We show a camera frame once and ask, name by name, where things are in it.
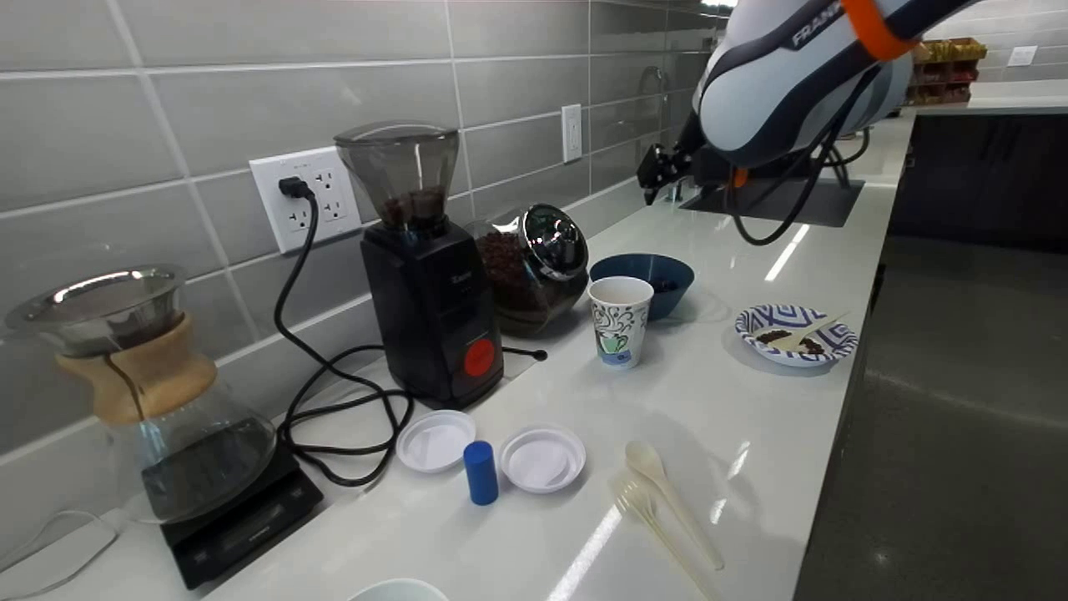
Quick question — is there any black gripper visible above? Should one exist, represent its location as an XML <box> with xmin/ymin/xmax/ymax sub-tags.
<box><xmin>636</xmin><ymin>116</ymin><xmax>709</xmax><ymax>210</ymax></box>

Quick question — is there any blue bowl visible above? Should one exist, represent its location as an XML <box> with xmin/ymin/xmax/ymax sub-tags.
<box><xmin>587</xmin><ymin>249</ymin><xmax>697</xmax><ymax>324</ymax></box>

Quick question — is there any printed paper cup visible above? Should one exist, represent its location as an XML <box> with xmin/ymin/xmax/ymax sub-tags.
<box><xmin>584</xmin><ymin>274</ymin><xmax>659</xmax><ymax>373</ymax></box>

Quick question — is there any glass coffee bean jar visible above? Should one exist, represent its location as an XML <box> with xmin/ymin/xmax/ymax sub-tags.
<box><xmin>470</xmin><ymin>200</ymin><xmax>596</xmax><ymax>342</ymax></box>

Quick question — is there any blue patterned plate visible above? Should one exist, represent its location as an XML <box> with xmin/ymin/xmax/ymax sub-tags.
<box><xmin>731</xmin><ymin>299</ymin><xmax>860</xmax><ymax>371</ymax></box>

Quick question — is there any black coffee grinder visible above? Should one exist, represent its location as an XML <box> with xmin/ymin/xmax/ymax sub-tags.
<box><xmin>334</xmin><ymin>119</ymin><xmax>509</xmax><ymax>412</ymax></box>

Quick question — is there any snack basket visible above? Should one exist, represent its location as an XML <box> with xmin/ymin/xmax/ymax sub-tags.
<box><xmin>906</xmin><ymin>33</ymin><xmax>992</xmax><ymax>109</ymax></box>

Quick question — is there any white plastic lid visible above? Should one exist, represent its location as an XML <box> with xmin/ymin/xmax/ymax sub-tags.
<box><xmin>394</xmin><ymin>406</ymin><xmax>480</xmax><ymax>477</ymax></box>
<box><xmin>497</xmin><ymin>425</ymin><xmax>592</xmax><ymax>496</ymax></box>

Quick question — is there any dark cabinet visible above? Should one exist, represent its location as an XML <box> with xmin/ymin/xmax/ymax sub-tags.
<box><xmin>889</xmin><ymin>107</ymin><xmax>1068</xmax><ymax>256</ymax></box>

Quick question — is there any clear plastic spoon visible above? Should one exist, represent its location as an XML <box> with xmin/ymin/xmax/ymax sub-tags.
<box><xmin>622</xmin><ymin>437</ymin><xmax>727</xmax><ymax>579</ymax></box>

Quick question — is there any small blue cylinder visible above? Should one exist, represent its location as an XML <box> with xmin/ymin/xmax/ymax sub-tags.
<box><xmin>460</xmin><ymin>437</ymin><xmax>503</xmax><ymax>510</ymax></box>

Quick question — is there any white cup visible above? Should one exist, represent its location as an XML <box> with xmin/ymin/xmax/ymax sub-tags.
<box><xmin>346</xmin><ymin>575</ymin><xmax>453</xmax><ymax>601</ymax></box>

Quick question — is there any black coffee scale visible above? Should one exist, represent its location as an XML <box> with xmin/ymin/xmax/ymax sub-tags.
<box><xmin>137</xmin><ymin>443</ymin><xmax>332</xmax><ymax>595</ymax></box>

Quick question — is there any glass pour-over coffee maker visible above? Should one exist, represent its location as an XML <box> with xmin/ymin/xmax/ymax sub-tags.
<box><xmin>3</xmin><ymin>264</ymin><xmax>282</xmax><ymax>526</ymax></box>

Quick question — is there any white wall switch plate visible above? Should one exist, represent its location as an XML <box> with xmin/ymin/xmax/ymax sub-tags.
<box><xmin>559</xmin><ymin>101</ymin><xmax>587</xmax><ymax>167</ymax></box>

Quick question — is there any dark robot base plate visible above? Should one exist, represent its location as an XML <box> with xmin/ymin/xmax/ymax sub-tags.
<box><xmin>681</xmin><ymin>172</ymin><xmax>869</xmax><ymax>229</ymax></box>

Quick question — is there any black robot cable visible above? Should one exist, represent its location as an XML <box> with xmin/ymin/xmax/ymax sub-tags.
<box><xmin>727</xmin><ymin>128</ymin><xmax>879</xmax><ymax>249</ymax></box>

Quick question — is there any white wall power outlet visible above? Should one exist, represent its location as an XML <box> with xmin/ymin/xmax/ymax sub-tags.
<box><xmin>248</xmin><ymin>144</ymin><xmax>366</xmax><ymax>256</ymax></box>

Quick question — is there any black power cord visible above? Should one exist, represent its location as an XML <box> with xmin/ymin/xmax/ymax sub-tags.
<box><xmin>272</xmin><ymin>172</ymin><xmax>416</xmax><ymax>490</ymax></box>

